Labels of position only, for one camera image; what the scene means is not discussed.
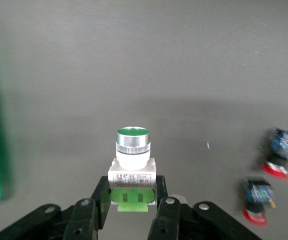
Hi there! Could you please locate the green push button switch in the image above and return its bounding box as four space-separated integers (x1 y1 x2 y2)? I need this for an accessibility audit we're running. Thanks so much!
107 126 158 214

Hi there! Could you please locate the red push button switch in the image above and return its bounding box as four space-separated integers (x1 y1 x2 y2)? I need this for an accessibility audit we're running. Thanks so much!
259 127 288 182
241 175 276 229

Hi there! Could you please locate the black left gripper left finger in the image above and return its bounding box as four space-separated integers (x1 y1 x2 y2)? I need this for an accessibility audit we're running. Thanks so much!
0 174 111 240

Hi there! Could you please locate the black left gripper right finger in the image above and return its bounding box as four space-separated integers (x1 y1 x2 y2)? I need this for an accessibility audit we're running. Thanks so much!
147 175 263 240

